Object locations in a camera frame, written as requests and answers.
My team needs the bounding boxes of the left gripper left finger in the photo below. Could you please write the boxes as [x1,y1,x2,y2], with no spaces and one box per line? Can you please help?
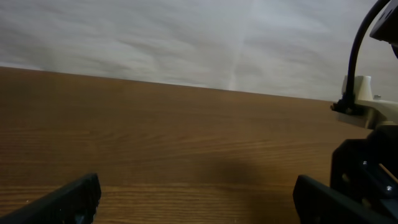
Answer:
[0,172,102,224]

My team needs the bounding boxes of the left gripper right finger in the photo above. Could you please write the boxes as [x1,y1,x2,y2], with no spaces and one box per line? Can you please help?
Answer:
[292,174,398,224]

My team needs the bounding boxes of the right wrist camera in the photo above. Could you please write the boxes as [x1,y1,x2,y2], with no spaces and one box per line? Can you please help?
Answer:
[335,75,398,130]

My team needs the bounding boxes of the black cable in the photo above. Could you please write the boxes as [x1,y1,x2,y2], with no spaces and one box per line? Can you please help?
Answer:
[330,0,391,114]

